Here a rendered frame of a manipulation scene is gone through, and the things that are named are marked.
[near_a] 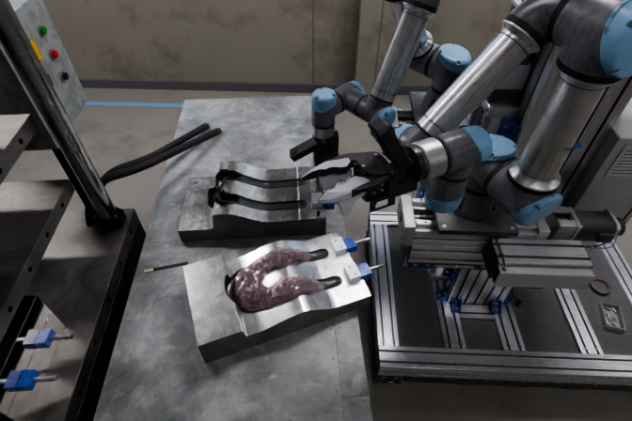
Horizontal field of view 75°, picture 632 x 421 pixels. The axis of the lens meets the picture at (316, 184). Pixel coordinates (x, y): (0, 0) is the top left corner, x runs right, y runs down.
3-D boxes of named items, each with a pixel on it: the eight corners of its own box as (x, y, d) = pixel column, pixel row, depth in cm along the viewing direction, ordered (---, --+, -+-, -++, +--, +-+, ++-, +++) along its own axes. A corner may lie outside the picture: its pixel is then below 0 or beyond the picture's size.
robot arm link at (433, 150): (450, 149, 73) (423, 129, 79) (428, 156, 72) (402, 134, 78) (444, 183, 77) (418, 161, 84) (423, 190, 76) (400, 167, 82)
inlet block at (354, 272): (380, 262, 133) (382, 253, 130) (387, 275, 130) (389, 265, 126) (342, 275, 130) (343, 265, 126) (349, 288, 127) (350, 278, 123)
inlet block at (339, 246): (365, 238, 141) (367, 227, 137) (371, 249, 137) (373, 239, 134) (329, 249, 137) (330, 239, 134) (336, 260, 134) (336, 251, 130)
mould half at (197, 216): (320, 182, 164) (321, 156, 154) (325, 234, 145) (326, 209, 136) (192, 188, 161) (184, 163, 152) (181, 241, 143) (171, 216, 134)
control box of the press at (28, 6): (167, 260, 233) (48, -11, 129) (156, 309, 212) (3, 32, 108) (127, 263, 232) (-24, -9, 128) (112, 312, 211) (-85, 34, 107)
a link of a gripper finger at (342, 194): (330, 231, 68) (371, 206, 73) (329, 204, 65) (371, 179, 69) (319, 222, 70) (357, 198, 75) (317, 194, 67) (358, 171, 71)
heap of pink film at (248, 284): (308, 247, 134) (308, 232, 128) (328, 293, 122) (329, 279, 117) (229, 272, 127) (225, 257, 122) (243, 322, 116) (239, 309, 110)
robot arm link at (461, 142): (488, 171, 82) (501, 137, 76) (442, 187, 79) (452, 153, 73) (463, 148, 87) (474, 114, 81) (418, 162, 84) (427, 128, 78)
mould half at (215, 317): (337, 241, 143) (338, 220, 136) (370, 304, 126) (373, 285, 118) (190, 286, 131) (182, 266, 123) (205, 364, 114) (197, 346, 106)
